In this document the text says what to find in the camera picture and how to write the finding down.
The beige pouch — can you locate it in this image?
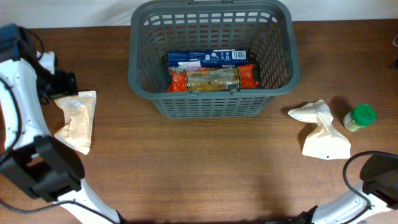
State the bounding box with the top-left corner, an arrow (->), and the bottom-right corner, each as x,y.
54,90 -> 96,155
288,100 -> 351,160

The blue cardboard box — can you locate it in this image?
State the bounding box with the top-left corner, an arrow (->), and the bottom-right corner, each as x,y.
167,49 -> 248,69

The orange pasta package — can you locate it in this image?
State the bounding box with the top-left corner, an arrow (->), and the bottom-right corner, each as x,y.
167,65 -> 259,93

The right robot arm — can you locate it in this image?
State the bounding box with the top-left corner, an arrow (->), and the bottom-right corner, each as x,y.
294,151 -> 397,223

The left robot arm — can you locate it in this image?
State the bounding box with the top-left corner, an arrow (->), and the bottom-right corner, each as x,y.
1,24 -> 125,223

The grey plastic basket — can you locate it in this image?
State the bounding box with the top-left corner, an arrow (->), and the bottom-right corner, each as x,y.
127,0 -> 300,119

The green lid jar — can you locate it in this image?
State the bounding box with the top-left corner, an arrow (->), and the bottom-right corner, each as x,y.
343,104 -> 377,132

